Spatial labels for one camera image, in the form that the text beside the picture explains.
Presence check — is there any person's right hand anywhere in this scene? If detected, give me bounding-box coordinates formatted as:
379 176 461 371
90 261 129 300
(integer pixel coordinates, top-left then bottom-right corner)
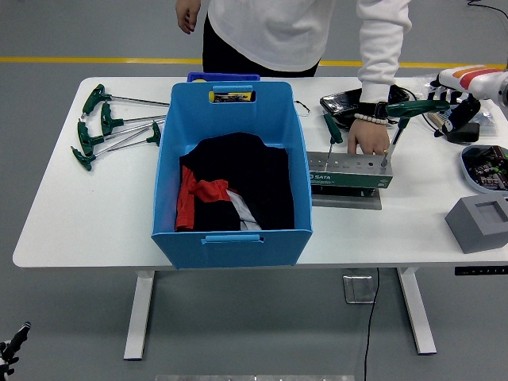
175 0 203 35

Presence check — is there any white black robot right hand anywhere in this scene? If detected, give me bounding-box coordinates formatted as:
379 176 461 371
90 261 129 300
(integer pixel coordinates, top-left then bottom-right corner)
427 65 506 139

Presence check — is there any person's left hand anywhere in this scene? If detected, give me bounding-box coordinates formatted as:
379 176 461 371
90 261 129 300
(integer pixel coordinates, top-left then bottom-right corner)
347 118 391 156

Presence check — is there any black white robot left hand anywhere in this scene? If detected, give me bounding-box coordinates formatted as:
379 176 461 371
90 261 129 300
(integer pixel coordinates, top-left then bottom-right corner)
0 321 32 378

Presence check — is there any small green T-handle wrench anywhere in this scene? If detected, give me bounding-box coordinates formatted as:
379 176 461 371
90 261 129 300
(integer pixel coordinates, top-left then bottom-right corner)
321 112 344 164

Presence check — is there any green grey wrench stand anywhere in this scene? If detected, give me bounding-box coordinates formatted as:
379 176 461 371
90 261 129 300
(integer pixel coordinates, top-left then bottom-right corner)
307 150 394 211

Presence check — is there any large green T-handle wrench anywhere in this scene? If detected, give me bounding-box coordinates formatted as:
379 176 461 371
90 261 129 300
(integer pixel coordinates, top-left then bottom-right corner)
380 98 452 167

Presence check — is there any blue plastic storage box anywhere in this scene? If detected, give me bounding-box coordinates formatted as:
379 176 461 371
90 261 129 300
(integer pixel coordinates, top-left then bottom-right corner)
150 81 314 271

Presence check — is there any black wristwatch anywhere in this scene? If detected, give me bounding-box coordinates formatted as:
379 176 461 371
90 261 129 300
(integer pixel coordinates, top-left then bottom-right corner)
356 102 389 119

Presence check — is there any clear plastic parts bag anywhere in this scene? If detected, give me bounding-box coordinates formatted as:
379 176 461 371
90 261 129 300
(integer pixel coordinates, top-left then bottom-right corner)
410 73 497 138

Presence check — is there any black plastic tray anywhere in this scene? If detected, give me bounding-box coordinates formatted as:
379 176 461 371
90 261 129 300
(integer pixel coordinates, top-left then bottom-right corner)
320 84 410 130

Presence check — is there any tan resistor strip bundle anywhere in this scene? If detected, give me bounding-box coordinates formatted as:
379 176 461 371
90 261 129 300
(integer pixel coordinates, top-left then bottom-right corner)
426 109 452 132

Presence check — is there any black power adapter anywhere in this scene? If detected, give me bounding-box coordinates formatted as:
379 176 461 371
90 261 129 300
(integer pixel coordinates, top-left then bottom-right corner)
446 121 481 144

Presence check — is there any dark blue plastic bin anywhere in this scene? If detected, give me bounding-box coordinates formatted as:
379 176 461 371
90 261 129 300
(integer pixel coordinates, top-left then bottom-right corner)
186 71 262 83

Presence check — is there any person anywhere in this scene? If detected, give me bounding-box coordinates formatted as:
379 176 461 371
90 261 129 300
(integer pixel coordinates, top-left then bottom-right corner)
175 0 413 156

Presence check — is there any pale blue oval tray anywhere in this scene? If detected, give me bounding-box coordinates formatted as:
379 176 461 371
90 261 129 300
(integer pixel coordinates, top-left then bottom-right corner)
460 144 508 195

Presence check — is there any electronic parts heap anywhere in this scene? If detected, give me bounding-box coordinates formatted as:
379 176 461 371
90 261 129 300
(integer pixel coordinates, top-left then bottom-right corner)
466 145 508 191

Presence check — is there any white table leg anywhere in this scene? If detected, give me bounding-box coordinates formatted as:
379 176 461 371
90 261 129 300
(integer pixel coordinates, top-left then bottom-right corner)
396 267 437 356
123 270 156 361

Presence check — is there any black red white garment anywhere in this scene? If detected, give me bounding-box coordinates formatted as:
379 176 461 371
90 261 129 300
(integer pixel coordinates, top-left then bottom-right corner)
174 132 295 233

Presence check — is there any grey foam block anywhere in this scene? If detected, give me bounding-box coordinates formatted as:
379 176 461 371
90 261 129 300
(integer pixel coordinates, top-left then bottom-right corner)
444 194 508 255

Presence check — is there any metal floor plate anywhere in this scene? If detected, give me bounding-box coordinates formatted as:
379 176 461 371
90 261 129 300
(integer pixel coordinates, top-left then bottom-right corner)
342 275 377 305

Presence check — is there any black table control panel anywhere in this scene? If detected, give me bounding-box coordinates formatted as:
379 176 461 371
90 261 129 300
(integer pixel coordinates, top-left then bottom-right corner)
454 265 508 276

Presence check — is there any white bead bracelet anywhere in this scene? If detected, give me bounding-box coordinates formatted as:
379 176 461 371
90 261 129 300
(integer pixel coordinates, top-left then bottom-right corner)
353 113 388 125

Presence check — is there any black adapter cable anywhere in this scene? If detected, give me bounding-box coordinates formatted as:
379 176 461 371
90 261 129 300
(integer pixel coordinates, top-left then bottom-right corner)
391 81 448 136

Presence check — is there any thin black looped cable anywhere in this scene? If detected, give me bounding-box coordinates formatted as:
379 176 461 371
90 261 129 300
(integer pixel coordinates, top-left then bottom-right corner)
466 0 508 19

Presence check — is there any black floor cable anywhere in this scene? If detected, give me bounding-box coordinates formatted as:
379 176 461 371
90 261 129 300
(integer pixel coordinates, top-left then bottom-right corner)
363 267 381 381

